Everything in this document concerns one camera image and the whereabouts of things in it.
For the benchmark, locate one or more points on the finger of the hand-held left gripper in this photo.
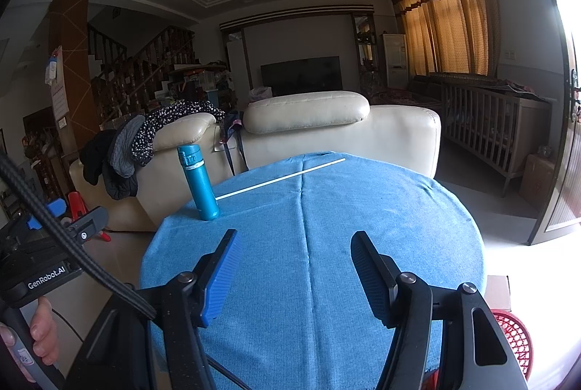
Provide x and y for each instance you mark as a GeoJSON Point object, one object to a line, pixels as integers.
{"type": "Point", "coordinates": [93, 222]}
{"type": "Point", "coordinates": [56, 208]}

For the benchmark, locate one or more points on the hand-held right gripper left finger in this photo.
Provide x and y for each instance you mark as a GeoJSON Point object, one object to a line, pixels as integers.
{"type": "Point", "coordinates": [222, 276]}

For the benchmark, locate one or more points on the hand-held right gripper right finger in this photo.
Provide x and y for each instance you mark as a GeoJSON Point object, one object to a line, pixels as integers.
{"type": "Point", "coordinates": [370, 276]}

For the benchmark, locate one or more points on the red plastic basket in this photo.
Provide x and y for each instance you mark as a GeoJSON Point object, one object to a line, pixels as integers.
{"type": "Point", "coordinates": [517, 340]}

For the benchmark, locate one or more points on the person's left hand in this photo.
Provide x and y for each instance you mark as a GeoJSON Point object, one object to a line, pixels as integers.
{"type": "Point", "coordinates": [45, 331]}

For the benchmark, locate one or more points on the black garment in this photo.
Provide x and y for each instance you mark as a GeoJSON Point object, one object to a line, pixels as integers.
{"type": "Point", "coordinates": [95, 154]}

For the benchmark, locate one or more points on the blue tablecloth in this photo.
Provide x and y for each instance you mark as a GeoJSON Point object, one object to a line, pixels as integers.
{"type": "Point", "coordinates": [317, 213]}

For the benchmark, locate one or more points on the grey knit garment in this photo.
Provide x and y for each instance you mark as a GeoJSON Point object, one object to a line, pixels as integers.
{"type": "Point", "coordinates": [125, 145]}

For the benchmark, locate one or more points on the teal insulated bottle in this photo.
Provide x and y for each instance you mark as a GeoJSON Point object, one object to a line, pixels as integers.
{"type": "Point", "coordinates": [199, 185]}

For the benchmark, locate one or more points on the thin white stick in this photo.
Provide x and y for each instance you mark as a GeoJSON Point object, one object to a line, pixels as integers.
{"type": "Point", "coordinates": [281, 179]}

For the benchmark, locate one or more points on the flat cardboard box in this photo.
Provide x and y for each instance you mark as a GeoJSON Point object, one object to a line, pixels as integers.
{"type": "Point", "coordinates": [499, 292]}

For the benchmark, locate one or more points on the black floral cloth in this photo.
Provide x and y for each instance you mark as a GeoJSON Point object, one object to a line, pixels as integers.
{"type": "Point", "coordinates": [172, 113]}

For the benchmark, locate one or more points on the wooden staircase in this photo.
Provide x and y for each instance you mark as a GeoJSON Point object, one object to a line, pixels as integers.
{"type": "Point", "coordinates": [150, 63]}

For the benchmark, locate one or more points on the cream leather sofa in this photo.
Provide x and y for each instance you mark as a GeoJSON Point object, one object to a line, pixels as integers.
{"type": "Point", "coordinates": [308, 113]}

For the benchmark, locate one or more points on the wooden crib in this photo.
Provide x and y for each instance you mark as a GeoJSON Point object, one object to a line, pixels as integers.
{"type": "Point", "coordinates": [476, 122]}

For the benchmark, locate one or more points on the brown cardboard box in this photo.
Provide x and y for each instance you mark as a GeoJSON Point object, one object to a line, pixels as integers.
{"type": "Point", "coordinates": [538, 181]}

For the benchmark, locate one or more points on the wooden door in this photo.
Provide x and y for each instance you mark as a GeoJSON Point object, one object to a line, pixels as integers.
{"type": "Point", "coordinates": [563, 190]}

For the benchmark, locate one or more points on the black television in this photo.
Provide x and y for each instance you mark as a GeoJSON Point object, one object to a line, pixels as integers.
{"type": "Point", "coordinates": [299, 77]}

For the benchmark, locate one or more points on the white standing air conditioner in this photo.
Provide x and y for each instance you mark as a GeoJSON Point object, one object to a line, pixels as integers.
{"type": "Point", "coordinates": [394, 58]}

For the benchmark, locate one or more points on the dark wooden display shelf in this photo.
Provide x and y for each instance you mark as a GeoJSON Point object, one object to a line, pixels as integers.
{"type": "Point", "coordinates": [365, 45]}

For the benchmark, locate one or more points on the yellow curtains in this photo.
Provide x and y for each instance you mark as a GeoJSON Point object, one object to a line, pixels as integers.
{"type": "Point", "coordinates": [454, 22]}

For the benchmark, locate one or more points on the wall calendar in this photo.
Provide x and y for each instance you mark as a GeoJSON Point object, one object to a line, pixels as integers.
{"type": "Point", "coordinates": [59, 95]}

